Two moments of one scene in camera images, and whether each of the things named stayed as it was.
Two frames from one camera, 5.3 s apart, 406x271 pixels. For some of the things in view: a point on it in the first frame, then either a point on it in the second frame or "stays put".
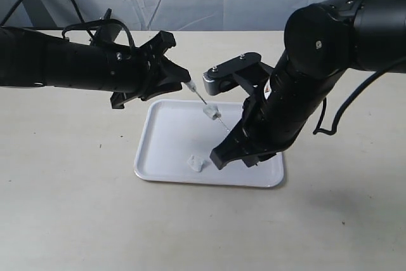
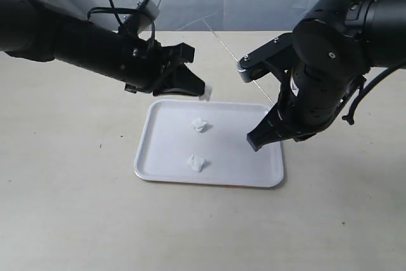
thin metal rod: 198,94 -> 235,58
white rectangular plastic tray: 176,138 stays put
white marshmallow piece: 196,163 stays put
